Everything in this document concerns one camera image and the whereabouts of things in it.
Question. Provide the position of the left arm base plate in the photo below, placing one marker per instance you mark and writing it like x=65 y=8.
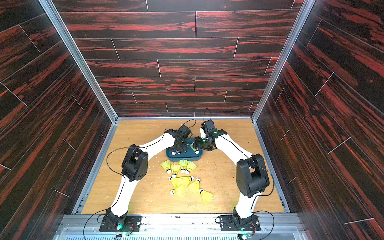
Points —
x=128 y=223

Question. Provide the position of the yellow shuttlecock centre pile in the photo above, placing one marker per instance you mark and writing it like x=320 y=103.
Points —
x=176 y=181

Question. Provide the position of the aluminium front rail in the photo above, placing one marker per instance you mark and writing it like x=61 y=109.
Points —
x=185 y=227

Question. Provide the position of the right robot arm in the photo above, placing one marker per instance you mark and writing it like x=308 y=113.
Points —
x=251 y=173

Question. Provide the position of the teal plastic storage box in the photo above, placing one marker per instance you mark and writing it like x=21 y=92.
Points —
x=189 y=155

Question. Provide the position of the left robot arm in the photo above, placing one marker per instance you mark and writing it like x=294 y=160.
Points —
x=135 y=166

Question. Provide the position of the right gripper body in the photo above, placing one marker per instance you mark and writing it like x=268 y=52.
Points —
x=205 y=144

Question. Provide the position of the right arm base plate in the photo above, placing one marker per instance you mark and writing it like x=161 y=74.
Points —
x=232 y=223

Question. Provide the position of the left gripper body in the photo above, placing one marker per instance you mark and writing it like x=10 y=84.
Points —
x=182 y=148

